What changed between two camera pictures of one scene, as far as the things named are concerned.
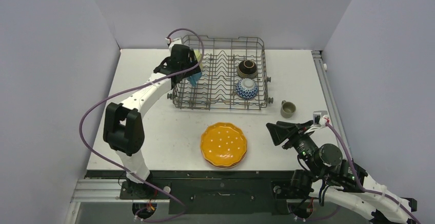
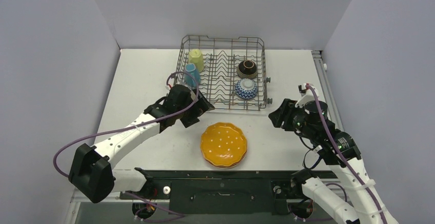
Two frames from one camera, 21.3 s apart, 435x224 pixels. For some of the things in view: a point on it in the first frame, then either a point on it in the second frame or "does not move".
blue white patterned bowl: [246, 88] does not move
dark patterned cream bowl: [247, 69] does not move
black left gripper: [191, 61] -> [199, 108]
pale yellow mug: [198, 55] does not move
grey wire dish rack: [233, 75] does not move
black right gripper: [291, 135] -> [285, 114]
